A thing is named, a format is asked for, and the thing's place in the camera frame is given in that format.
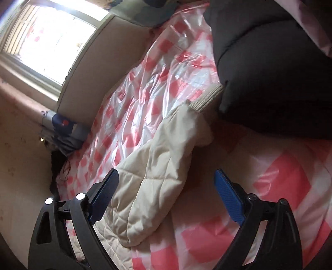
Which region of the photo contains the red white checkered plastic sheet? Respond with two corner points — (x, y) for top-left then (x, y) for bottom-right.
(56, 4), (331, 269)

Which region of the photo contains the bright window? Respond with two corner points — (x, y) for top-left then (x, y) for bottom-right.
(1, 1), (109, 101)

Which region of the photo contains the beige quilted jacket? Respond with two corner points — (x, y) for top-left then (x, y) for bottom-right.
(92, 83), (223, 269)

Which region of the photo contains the blue grey patterned pillow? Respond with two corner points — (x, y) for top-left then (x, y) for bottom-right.
(40, 110), (90, 156)

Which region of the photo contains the beige headboard panel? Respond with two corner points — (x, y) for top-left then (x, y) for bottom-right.
(56, 15), (153, 127)

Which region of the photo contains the black garment on bed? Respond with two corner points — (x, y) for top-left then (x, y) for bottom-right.
(204, 1), (331, 140)

